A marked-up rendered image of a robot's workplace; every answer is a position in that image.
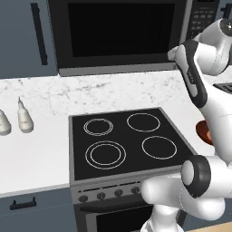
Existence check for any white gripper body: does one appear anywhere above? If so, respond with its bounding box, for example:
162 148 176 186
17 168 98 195
167 45 179 63

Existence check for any black and grey microwave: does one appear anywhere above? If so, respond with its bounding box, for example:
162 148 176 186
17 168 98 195
47 0 222 77

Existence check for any black microwave door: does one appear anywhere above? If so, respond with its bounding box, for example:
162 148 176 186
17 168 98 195
48 0 189 70

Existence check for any grey-blue cupboard door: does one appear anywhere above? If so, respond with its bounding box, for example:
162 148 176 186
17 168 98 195
219 0 232 20
0 0 59 80

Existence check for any red-brown bowl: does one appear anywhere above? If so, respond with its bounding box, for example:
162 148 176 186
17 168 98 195
195 120 214 146

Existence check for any grey oven door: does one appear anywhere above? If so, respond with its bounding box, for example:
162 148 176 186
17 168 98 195
73 201 156 232

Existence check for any dark grey appliance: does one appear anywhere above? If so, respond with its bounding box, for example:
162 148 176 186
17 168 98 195
212 82 232 95

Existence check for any black hob stove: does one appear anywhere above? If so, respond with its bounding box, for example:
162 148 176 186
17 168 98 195
68 107 198 232

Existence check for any white bottle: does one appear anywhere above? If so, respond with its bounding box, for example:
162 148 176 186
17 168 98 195
16 96 34 133
0 109 13 137

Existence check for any grey-blue drawer front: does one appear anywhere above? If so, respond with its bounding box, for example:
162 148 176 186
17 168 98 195
0 188 76 232

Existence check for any black cupboard door handle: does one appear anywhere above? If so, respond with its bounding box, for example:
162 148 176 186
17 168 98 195
221 4 232 19
30 2 49 66

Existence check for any dark oven door handle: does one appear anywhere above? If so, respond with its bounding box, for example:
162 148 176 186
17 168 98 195
79 202 146 213

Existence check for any black drawer handle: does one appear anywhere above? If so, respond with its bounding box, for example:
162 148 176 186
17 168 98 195
9 196 38 211

